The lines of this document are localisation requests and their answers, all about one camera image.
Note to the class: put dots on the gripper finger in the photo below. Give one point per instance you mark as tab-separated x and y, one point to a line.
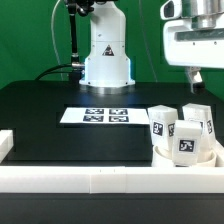
194	77

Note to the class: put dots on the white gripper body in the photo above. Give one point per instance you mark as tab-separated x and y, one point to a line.
193	33

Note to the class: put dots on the white round stool seat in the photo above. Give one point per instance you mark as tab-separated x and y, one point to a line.
163	158

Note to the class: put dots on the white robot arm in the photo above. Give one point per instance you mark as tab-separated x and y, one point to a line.
107	68

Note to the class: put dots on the white marker sheet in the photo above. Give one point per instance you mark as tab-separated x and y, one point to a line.
78	115

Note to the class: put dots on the white left fence bar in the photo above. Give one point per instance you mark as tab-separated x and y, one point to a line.
6	143

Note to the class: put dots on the white front fence bar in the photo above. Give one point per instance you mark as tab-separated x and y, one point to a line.
96	180

